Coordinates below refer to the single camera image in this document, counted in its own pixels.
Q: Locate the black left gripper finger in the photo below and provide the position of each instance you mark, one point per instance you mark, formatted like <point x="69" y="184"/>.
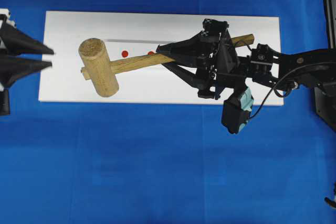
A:
<point x="14" y="41"/>
<point x="13" y="69"/>

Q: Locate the wooden mallet hammer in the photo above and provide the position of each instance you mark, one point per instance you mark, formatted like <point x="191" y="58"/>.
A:
<point x="102" y="72"/>

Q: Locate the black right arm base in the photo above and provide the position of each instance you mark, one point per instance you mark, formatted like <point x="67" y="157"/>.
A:
<point x="324" y="95"/>

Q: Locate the left-arm black white gripper body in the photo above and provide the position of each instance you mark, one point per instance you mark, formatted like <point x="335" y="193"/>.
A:
<point x="5" y="18"/>

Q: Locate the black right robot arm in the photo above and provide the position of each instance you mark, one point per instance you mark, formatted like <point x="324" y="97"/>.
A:
<point x="286" y="72"/>

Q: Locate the right-arm black gripper body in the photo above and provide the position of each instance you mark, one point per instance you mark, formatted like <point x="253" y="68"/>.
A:
<point x="224" y="65"/>

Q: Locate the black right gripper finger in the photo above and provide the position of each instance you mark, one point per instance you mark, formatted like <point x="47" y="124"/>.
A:
<point x="186" y="50"/>
<point x="199" y="80"/>

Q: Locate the blue table cloth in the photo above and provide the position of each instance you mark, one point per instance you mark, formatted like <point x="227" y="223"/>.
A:
<point x="150" y="163"/>

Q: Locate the small white raised block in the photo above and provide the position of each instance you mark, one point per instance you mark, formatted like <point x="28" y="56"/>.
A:
<point x="127" y="48"/>

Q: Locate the large white foam board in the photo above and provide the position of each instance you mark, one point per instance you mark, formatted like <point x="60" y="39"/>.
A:
<point x="65" y="31"/>

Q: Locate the right wrist camera teal-taped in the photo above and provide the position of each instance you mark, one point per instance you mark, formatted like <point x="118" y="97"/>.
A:
<point x="237" y="109"/>

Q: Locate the black left arm base block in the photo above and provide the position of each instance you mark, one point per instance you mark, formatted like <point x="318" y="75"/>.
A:
<point x="4" y="103"/>

